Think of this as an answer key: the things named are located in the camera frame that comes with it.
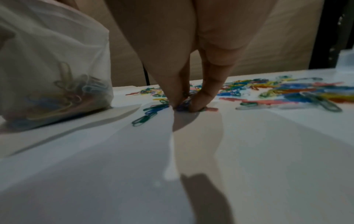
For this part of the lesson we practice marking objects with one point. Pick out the pile of coloured paper clips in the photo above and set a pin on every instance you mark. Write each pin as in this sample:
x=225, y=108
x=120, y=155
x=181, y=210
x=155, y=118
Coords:
x=290, y=93

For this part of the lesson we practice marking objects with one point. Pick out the person's right hand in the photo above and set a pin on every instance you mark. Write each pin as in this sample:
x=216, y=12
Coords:
x=166, y=32

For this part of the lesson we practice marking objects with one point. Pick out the dark chair frame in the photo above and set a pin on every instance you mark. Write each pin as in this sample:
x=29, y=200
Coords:
x=336, y=32

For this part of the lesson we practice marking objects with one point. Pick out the blue paper clip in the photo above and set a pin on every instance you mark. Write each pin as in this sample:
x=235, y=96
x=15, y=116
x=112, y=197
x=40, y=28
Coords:
x=183, y=106

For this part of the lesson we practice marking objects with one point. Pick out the translucent white plastic bag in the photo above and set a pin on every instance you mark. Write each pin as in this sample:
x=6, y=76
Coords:
x=47, y=56

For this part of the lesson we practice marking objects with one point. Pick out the clear plastic container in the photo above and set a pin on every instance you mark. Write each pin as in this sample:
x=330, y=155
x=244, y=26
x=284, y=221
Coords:
x=346, y=61

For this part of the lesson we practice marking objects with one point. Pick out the bagged bundle of clips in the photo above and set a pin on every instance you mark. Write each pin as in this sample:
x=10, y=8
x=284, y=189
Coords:
x=69, y=91

